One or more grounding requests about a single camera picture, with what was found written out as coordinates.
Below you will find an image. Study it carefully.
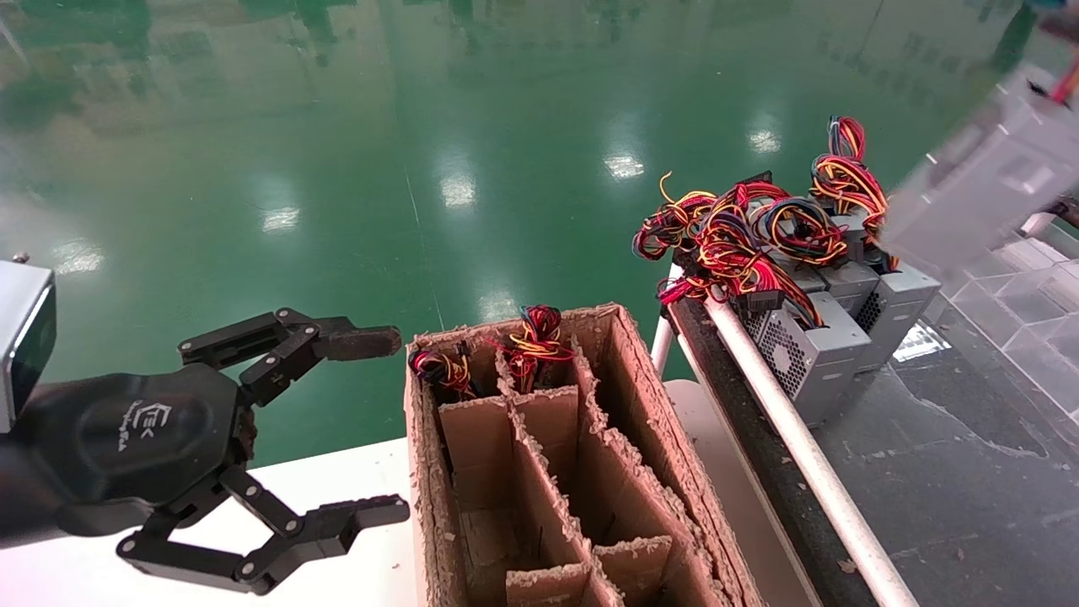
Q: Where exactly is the long white rail pipe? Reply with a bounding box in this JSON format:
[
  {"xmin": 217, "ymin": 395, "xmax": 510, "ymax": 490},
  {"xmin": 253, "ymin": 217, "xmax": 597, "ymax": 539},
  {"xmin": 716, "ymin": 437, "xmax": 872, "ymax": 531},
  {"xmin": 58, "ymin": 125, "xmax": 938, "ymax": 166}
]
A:
[{"xmin": 702, "ymin": 297, "xmax": 921, "ymax": 607}]

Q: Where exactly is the brown cardboard divider insert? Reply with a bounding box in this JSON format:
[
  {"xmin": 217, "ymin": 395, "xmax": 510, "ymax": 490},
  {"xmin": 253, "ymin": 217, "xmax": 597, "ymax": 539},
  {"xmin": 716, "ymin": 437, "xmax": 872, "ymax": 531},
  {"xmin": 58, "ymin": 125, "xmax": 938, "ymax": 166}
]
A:
[{"xmin": 438, "ymin": 337, "xmax": 705, "ymax": 607}]

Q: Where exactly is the worn brown cardboard box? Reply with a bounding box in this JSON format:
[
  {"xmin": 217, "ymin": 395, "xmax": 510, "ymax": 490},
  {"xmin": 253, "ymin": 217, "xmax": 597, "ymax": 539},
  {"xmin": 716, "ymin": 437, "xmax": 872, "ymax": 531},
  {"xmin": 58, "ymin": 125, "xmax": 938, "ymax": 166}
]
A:
[{"xmin": 403, "ymin": 303, "xmax": 764, "ymax": 607}]

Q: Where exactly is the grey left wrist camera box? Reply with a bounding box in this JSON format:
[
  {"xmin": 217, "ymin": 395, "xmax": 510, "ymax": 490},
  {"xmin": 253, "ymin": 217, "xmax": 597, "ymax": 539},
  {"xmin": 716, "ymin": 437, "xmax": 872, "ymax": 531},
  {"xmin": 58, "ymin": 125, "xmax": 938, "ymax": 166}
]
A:
[{"xmin": 0, "ymin": 260, "xmax": 57, "ymax": 433}]

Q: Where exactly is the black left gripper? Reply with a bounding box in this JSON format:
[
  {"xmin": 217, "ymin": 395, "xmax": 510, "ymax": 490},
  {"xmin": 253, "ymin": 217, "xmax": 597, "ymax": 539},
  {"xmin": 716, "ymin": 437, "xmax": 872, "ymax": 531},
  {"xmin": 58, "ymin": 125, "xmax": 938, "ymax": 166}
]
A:
[{"xmin": 17, "ymin": 309, "xmax": 411, "ymax": 595}]

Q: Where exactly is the short white leg pipe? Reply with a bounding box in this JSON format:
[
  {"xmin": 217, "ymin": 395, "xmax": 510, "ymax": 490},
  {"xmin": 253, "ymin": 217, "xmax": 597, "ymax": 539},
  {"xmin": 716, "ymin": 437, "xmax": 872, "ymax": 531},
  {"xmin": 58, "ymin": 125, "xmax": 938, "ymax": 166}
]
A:
[{"xmin": 649, "ymin": 316, "xmax": 677, "ymax": 376}]

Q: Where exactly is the clear acrylic divider rack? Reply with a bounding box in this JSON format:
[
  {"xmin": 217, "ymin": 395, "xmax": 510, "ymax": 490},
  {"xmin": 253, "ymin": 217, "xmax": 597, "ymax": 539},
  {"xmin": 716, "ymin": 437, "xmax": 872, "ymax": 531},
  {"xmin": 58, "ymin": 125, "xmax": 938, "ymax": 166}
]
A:
[{"xmin": 923, "ymin": 236, "xmax": 1079, "ymax": 416}]

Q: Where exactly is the grey power supply being moved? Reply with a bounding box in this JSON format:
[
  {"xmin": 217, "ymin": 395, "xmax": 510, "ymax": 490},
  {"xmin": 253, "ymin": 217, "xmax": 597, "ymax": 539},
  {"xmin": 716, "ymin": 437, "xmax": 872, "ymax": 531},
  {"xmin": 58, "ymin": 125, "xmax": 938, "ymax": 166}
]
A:
[{"xmin": 877, "ymin": 59, "xmax": 1079, "ymax": 283}]

